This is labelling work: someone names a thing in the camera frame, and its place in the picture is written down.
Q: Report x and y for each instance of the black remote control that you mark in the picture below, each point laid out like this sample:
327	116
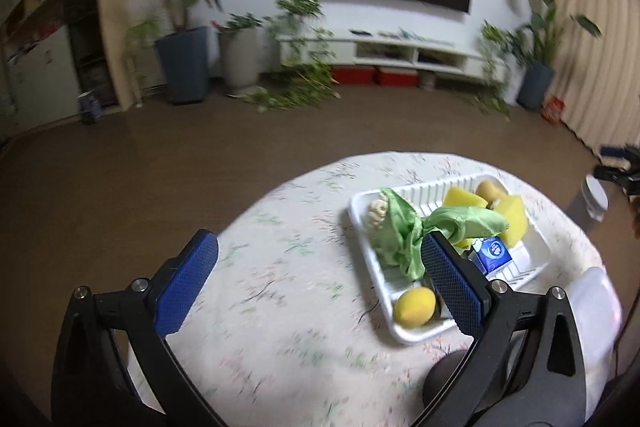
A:
360	32

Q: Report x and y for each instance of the small green plant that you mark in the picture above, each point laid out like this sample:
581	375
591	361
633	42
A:
242	22

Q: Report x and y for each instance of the floral tablecloth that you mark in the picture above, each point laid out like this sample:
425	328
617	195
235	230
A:
280	307

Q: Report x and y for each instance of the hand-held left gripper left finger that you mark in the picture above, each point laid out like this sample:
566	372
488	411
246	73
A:
185	287

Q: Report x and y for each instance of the dark glass display cabinet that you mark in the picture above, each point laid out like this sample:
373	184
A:
92	17

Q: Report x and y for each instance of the green cloth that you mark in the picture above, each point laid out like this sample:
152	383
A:
400	237

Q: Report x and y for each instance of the blue bear print tissue pack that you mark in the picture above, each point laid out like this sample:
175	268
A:
492	254

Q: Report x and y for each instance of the yellow soft fruit toy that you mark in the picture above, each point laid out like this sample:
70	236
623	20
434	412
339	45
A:
414	307

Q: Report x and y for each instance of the red storage box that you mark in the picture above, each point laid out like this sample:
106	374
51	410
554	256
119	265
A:
353	76
397	77

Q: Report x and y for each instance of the red gift bag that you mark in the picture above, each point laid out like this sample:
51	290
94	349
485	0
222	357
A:
553	109

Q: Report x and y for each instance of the small bushy plants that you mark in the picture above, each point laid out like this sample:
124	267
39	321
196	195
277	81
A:
495	44

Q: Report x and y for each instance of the large broad-leaf plant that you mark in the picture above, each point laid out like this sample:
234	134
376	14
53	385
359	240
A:
540	7

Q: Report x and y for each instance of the trailing vine leaves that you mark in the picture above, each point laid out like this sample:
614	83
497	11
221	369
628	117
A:
487	104

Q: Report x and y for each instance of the thin drooping plant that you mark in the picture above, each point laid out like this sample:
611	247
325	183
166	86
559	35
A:
140	47

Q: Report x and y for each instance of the beige curtain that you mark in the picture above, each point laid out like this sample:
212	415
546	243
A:
600	52

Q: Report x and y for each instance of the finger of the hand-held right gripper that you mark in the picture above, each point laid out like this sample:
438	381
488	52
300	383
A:
612	151
612	173

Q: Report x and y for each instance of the grey trash can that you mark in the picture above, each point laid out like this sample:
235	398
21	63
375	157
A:
595	199

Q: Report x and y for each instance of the yellow sponge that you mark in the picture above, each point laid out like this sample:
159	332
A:
515	219
462	198

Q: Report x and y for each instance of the white television cabinet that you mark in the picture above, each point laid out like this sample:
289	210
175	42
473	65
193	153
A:
400	49

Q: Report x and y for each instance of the dark blue square planter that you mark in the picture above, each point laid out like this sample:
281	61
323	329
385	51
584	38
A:
182	64

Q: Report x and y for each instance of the white plastic tray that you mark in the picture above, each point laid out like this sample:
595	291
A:
370	267

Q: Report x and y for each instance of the grey ribbed planter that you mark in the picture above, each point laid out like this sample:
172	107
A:
240	59

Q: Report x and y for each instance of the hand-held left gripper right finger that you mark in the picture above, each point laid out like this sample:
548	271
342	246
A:
452	287

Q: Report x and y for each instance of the dark round planter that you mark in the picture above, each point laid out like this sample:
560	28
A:
536	84

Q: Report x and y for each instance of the white wall cabinet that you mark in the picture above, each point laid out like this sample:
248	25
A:
35	72

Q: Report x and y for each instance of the trailing pothos plant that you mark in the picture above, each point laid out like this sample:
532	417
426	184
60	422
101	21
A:
300	77

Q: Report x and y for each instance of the tan soft toy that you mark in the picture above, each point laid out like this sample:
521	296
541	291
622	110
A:
489	191

